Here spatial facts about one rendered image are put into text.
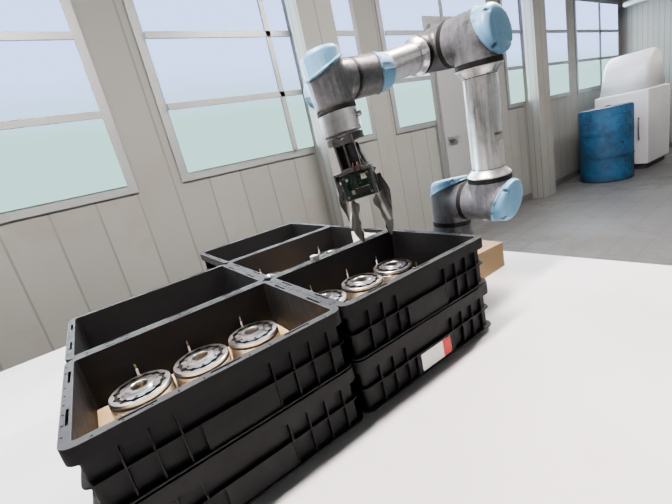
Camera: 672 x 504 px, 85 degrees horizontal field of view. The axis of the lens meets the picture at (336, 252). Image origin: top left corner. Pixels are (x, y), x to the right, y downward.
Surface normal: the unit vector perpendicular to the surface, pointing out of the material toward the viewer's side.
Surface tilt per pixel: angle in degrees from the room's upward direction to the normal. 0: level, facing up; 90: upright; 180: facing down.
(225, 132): 90
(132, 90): 90
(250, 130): 90
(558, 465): 0
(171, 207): 90
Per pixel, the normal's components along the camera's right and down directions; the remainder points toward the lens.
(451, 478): -0.22, -0.94
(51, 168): 0.59, 0.09
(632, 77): -0.84, 0.02
